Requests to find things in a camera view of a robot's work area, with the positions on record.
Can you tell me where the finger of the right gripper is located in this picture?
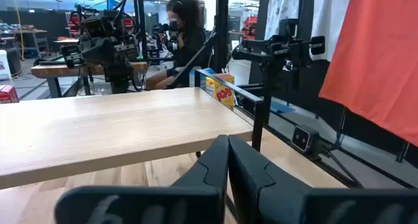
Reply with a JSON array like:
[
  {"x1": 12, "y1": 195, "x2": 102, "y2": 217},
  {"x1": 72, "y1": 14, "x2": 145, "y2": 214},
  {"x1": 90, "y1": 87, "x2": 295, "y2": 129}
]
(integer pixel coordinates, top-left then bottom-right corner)
[
  {"x1": 112, "y1": 42, "x2": 140, "y2": 61},
  {"x1": 61, "y1": 44, "x2": 86, "y2": 69}
]

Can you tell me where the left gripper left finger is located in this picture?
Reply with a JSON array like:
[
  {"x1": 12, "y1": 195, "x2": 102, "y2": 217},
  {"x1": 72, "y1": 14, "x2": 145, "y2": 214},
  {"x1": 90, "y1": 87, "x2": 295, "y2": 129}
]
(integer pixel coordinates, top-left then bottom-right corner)
[{"x1": 54, "y1": 135, "x2": 229, "y2": 224}]

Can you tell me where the black rig frame post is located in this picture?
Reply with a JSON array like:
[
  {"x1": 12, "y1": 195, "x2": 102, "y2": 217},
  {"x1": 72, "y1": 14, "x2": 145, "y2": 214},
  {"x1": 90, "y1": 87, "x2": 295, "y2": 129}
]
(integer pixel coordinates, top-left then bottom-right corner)
[
  {"x1": 214, "y1": 0, "x2": 230, "y2": 73},
  {"x1": 132, "y1": 0, "x2": 148, "y2": 60}
]

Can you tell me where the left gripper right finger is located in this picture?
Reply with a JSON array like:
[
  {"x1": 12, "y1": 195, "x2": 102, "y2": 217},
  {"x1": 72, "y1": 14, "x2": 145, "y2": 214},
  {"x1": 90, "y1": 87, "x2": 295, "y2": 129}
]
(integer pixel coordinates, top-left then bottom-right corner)
[{"x1": 228, "y1": 135, "x2": 418, "y2": 224}]

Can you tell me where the white patterned cloth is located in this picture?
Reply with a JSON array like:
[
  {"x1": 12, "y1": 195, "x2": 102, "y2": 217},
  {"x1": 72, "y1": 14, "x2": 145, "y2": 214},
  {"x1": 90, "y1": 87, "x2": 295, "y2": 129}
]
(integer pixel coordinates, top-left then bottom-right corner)
[{"x1": 263, "y1": 0, "x2": 300, "y2": 41}]

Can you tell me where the orange cloth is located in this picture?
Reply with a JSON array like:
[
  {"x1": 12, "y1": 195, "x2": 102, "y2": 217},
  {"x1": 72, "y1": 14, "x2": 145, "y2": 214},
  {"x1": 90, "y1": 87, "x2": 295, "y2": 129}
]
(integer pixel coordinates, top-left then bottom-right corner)
[{"x1": 318, "y1": 0, "x2": 418, "y2": 148}]

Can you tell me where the plain white cloth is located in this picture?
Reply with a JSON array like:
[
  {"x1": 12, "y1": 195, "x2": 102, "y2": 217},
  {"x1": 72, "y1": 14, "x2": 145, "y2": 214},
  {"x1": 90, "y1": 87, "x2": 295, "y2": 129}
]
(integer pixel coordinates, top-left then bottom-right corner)
[{"x1": 309, "y1": 0, "x2": 353, "y2": 63}]

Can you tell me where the white bin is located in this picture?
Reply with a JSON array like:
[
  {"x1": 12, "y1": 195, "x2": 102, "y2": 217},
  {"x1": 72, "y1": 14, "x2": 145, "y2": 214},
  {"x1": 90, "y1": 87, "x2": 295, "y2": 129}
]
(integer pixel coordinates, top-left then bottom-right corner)
[{"x1": 0, "y1": 49, "x2": 12, "y2": 81}]

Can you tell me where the yellow Corn Pops cereal box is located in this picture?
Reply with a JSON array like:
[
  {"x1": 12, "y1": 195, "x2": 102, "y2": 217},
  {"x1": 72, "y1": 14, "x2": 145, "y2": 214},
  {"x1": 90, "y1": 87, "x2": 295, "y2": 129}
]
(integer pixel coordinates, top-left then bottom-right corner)
[{"x1": 205, "y1": 72, "x2": 235, "y2": 111}]

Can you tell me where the person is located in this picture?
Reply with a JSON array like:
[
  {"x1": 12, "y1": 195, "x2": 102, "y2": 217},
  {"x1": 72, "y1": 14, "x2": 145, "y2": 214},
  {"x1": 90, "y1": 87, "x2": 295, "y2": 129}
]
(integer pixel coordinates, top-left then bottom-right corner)
[{"x1": 145, "y1": 0, "x2": 212, "y2": 91}]

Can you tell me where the small black table camera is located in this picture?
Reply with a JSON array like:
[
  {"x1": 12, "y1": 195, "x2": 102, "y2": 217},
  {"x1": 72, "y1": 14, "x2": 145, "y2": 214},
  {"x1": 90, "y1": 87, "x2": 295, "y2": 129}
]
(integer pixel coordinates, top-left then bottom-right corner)
[{"x1": 291, "y1": 124, "x2": 323, "y2": 155}]

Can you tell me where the blue Rice Krispies cereal box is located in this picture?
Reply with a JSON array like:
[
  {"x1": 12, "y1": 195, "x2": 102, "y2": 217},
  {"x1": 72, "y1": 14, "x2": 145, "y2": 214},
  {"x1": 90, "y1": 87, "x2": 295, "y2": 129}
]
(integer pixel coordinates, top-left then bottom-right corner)
[{"x1": 189, "y1": 67, "x2": 216, "y2": 91}]

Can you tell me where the black frame wooden shelf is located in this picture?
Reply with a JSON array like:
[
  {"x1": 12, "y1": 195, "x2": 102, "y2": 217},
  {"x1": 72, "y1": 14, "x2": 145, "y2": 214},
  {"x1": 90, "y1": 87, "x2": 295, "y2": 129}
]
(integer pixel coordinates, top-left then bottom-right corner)
[{"x1": 0, "y1": 69, "x2": 272, "y2": 191}]

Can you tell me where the red box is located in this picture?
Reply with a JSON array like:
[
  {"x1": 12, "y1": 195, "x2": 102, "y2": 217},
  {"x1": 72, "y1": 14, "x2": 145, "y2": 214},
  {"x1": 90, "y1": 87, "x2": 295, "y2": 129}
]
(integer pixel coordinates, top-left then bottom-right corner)
[{"x1": 0, "y1": 84, "x2": 20, "y2": 104}]

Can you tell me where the wooden background table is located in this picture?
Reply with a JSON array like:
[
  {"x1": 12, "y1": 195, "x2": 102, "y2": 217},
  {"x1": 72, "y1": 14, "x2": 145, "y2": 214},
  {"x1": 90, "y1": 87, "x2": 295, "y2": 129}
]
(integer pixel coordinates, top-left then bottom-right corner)
[{"x1": 30, "y1": 61, "x2": 150, "y2": 99}]

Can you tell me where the black camera cable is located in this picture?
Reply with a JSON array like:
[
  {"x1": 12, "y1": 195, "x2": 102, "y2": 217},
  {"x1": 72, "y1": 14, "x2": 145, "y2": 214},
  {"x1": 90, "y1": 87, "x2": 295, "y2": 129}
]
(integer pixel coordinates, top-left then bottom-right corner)
[{"x1": 321, "y1": 148, "x2": 364, "y2": 189}]

